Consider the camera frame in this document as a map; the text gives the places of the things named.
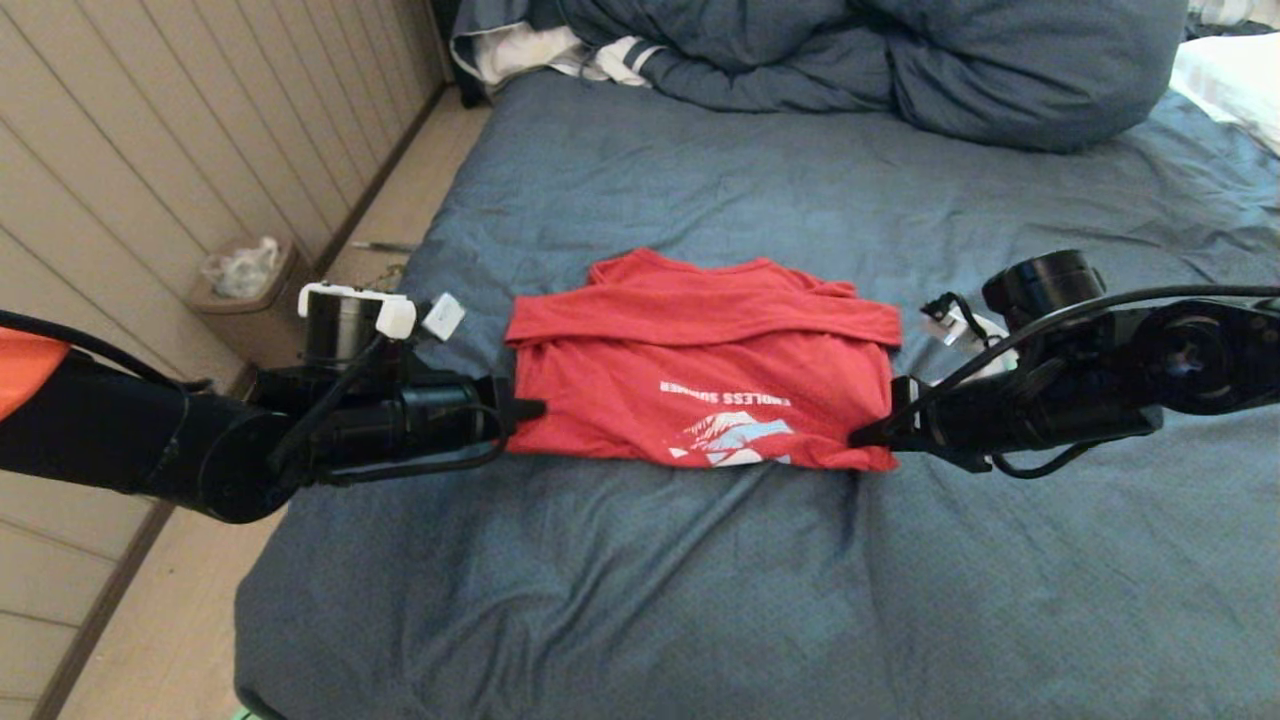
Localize blue crumpled duvet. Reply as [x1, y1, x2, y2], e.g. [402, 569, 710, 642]
[450, 0, 1191, 154]

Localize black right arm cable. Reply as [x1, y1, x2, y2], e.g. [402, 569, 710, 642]
[900, 284, 1280, 480]

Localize blue-grey bed sheet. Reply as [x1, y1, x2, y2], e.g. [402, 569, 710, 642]
[232, 70, 1280, 720]

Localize brown waste bin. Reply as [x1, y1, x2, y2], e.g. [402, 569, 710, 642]
[188, 237, 313, 369]

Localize white pillow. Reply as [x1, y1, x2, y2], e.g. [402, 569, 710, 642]
[1170, 32, 1280, 156]

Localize red t-shirt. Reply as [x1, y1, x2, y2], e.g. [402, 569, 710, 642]
[505, 248, 904, 473]

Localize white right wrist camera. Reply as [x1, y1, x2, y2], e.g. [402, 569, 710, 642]
[920, 293, 1013, 383]

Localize white striped cloth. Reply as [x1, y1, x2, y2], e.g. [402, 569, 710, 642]
[452, 22, 669, 89]

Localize clear plastic bin bag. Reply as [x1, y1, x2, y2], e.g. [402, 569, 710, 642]
[200, 237, 281, 299]

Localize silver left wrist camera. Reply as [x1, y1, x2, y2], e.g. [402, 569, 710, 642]
[422, 293, 467, 342]

